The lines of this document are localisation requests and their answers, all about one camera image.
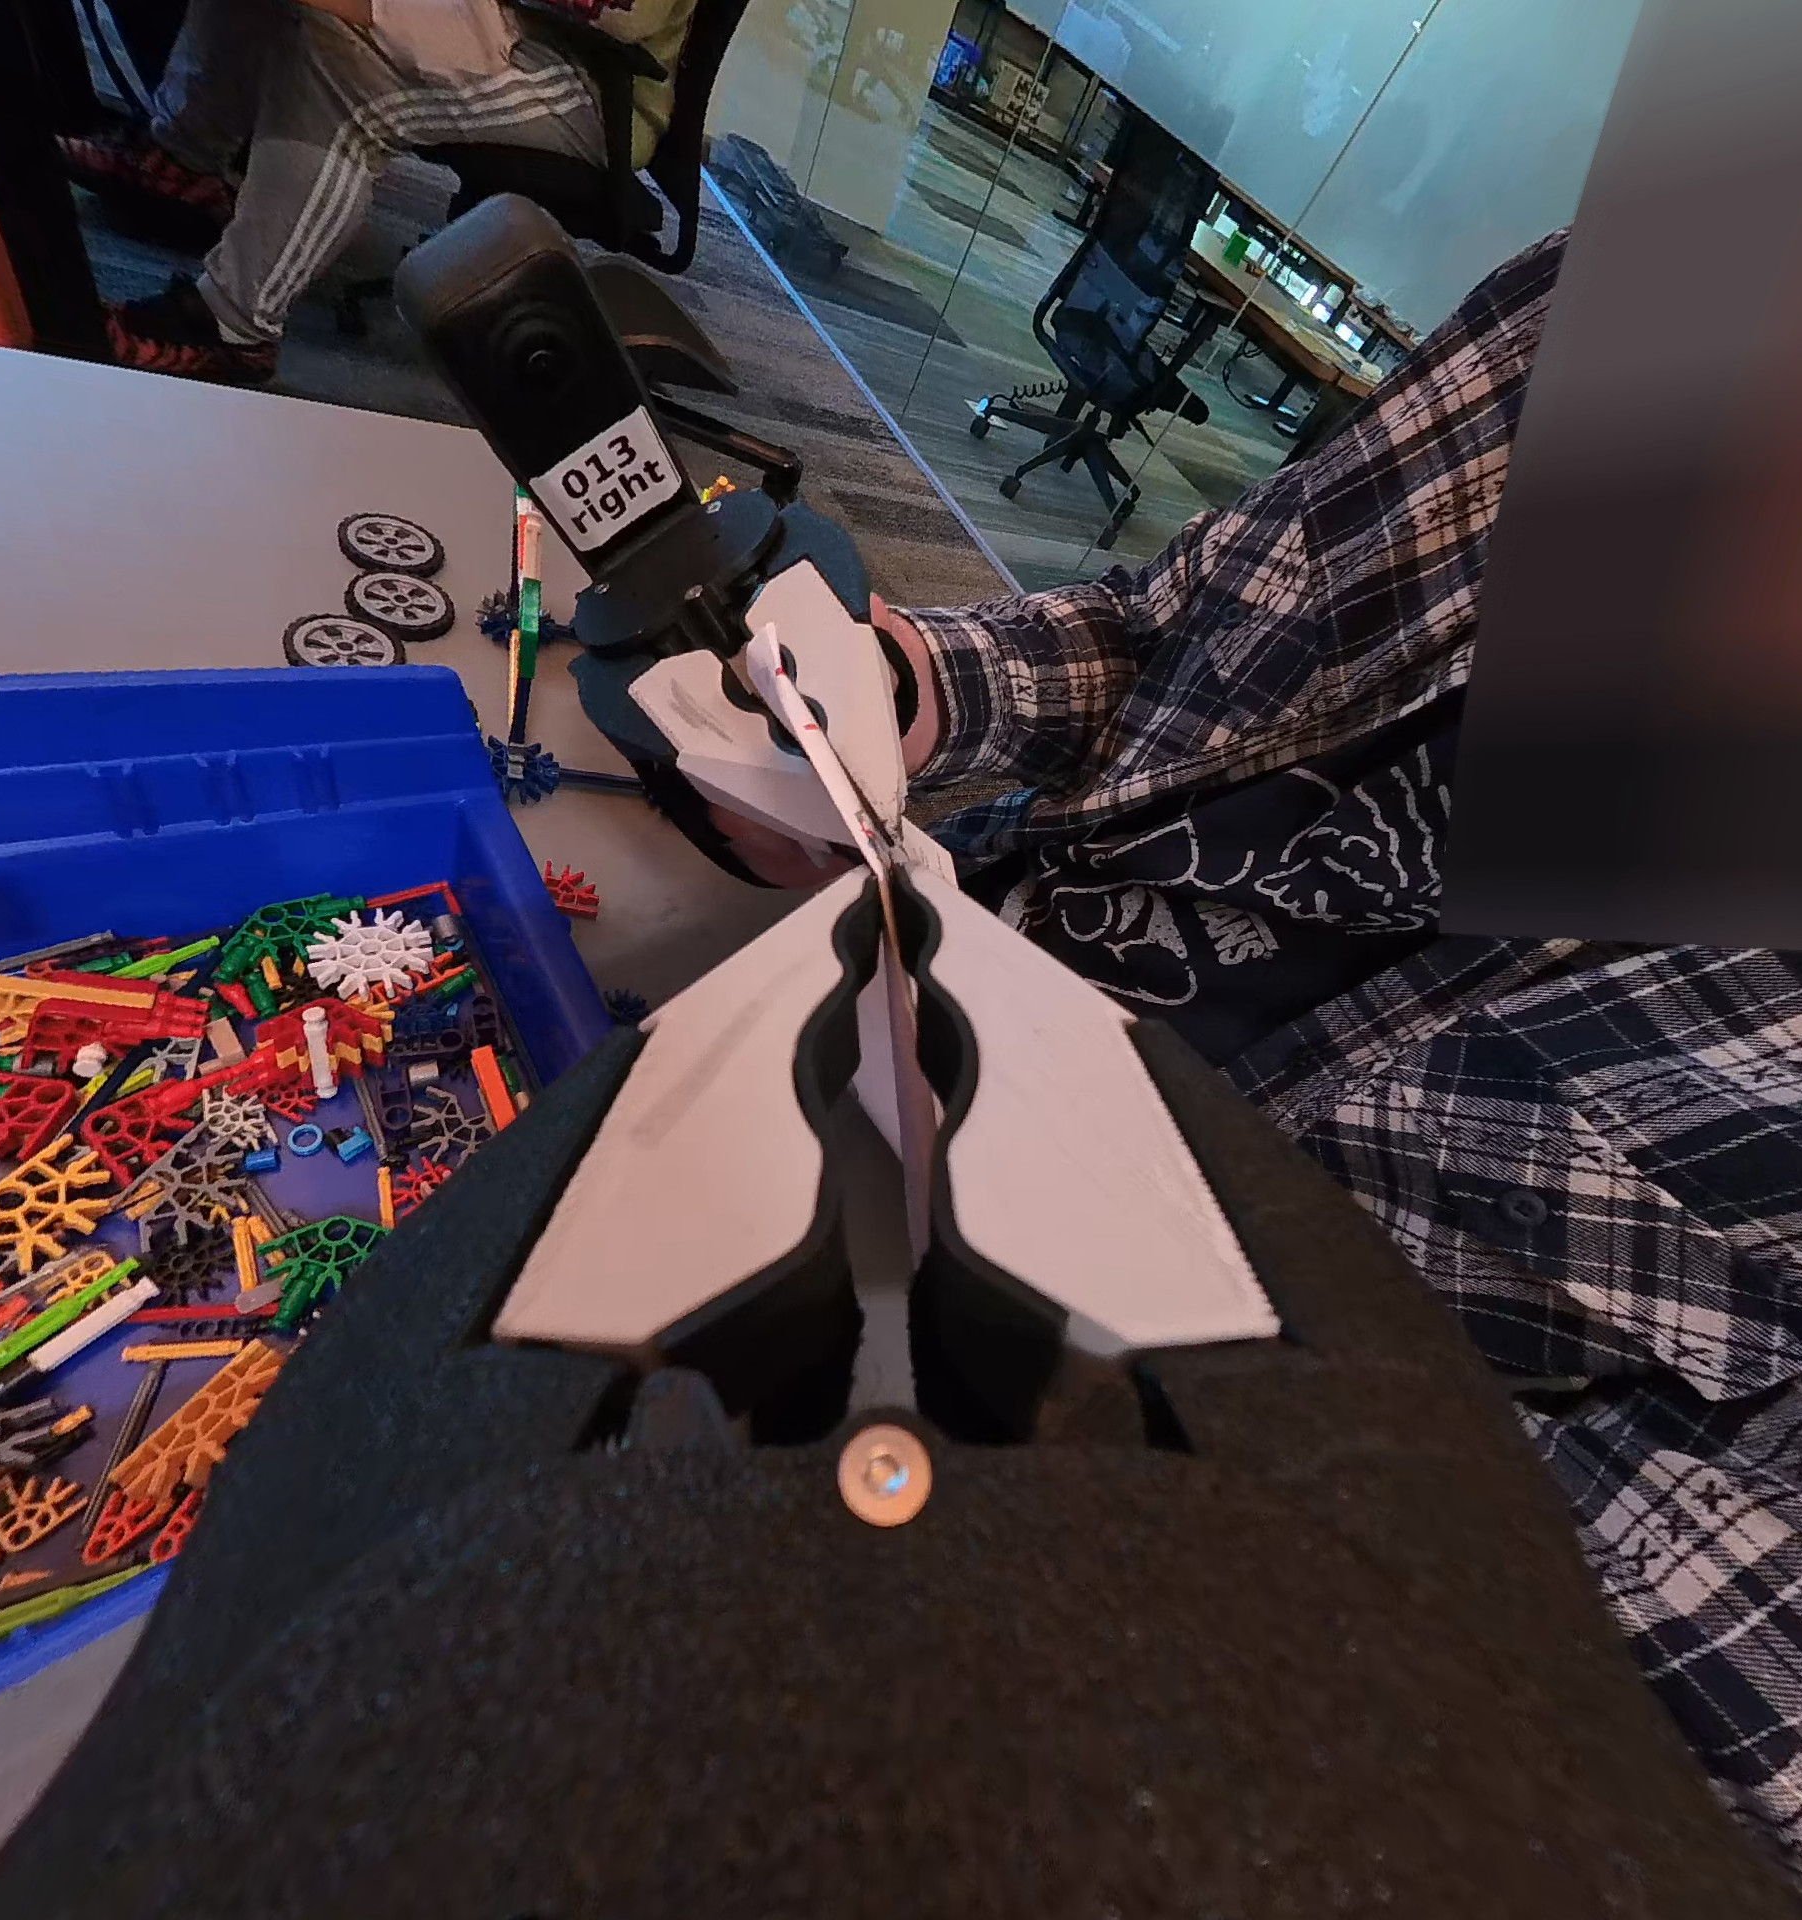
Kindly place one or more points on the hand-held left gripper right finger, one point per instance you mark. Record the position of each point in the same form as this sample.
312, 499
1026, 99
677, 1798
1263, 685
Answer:
1110, 1185

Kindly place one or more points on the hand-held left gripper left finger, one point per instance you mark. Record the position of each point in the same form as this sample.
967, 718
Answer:
661, 1185

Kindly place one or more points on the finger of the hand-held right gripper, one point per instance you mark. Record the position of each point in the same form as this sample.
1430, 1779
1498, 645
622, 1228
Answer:
721, 734
841, 660

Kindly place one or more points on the printed instruction booklet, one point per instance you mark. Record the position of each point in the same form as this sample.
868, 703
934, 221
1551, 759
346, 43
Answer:
818, 734

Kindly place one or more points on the person's right forearm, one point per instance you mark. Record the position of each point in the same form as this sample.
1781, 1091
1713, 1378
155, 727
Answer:
1216, 631

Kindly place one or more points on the person's right hand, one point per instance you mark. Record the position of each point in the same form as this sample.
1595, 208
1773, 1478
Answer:
925, 720

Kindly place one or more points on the blue connector piece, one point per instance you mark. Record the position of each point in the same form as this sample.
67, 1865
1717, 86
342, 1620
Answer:
625, 1005

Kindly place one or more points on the red connector piece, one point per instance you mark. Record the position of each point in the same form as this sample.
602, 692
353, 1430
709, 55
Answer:
571, 890

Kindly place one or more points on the toy rod construction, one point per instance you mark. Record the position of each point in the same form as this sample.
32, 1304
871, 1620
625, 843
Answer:
528, 601

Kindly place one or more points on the black toy wheel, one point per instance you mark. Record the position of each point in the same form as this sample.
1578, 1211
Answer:
399, 603
342, 643
389, 540

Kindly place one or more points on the black swivel chair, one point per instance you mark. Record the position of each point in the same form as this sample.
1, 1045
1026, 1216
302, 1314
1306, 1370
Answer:
647, 134

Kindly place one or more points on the black bag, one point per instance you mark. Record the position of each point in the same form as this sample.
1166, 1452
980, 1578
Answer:
781, 203

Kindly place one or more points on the black office chair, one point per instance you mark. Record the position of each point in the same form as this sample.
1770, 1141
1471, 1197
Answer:
1119, 314

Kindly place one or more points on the pile of colourful construction pieces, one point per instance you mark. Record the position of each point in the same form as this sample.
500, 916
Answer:
166, 1080

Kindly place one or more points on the blue plastic bin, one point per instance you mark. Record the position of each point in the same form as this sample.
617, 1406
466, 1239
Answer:
166, 780

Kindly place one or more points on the wooden background desk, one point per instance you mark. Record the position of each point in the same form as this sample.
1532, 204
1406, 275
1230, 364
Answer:
1290, 300

